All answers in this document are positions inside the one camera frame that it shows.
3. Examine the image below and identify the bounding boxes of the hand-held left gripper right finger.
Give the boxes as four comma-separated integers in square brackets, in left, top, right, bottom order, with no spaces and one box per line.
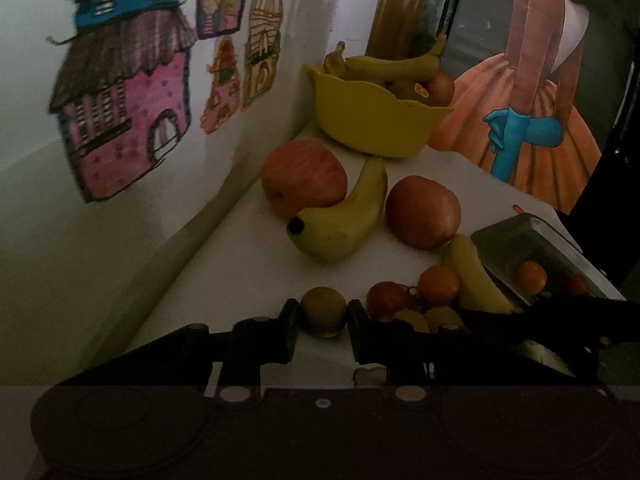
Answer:
[348,300,601,404]

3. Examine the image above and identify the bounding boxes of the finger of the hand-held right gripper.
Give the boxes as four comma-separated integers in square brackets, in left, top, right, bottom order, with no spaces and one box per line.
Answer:
[457,295,628,358]

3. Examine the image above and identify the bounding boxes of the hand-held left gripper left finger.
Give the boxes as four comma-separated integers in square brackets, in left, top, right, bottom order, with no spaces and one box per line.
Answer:
[65,299,301,406]

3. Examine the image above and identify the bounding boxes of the brown kiwi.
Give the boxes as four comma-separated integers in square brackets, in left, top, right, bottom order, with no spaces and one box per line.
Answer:
[300,286,348,338]

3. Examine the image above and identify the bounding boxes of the round red apple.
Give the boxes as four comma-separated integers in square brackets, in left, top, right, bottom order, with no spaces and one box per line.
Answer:
[385,175,462,251]

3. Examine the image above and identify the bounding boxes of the large red apple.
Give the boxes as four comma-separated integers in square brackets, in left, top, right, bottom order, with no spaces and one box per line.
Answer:
[261,139,349,221]

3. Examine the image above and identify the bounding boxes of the yellow plastic bowl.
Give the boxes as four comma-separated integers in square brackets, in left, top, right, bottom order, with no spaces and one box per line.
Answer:
[306,63,453,156]

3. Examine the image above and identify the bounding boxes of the orange tangerine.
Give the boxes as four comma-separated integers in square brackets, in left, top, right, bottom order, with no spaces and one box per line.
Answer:
[417,264,461,309]
[516,261,548,295]

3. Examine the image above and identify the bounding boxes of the small yellow lemon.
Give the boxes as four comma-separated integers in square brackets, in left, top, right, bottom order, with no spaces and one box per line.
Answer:
[392,308,431,334]
[424,305,464,331]

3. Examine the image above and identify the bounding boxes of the metal tray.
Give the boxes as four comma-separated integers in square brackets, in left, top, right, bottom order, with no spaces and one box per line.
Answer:
[470,212,627,307]

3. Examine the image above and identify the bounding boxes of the small yellow banana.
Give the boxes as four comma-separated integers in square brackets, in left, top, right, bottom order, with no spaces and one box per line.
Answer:
[440,233,517,314]

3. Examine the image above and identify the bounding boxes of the large yellow banana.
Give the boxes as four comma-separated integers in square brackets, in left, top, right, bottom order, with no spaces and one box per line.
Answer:
[286,157,389,262]

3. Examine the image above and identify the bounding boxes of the kiwi with sticker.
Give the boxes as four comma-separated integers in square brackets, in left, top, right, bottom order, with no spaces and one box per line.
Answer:
[386,78,431,103]

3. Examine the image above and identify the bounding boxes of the small reddish apple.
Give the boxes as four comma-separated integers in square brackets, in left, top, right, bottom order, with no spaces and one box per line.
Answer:
[425,71,457,108]

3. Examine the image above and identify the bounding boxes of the long banana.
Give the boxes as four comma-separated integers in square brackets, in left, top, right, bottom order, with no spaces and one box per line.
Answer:
[344,34,447,84]

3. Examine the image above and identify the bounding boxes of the banana with dark stem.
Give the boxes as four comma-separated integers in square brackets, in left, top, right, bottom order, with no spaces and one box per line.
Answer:
[323,41,351,78]

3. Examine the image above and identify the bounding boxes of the orange dress wall poster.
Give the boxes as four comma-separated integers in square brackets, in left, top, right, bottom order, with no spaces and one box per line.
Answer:
[427,0,640,216]

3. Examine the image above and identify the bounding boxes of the house drawings wall sheet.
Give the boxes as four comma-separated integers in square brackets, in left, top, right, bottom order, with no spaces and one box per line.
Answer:
[0,0,301,206]

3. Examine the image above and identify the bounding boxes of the wooden post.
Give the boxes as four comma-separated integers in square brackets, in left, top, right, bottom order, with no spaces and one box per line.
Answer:
[365,0,442,61]

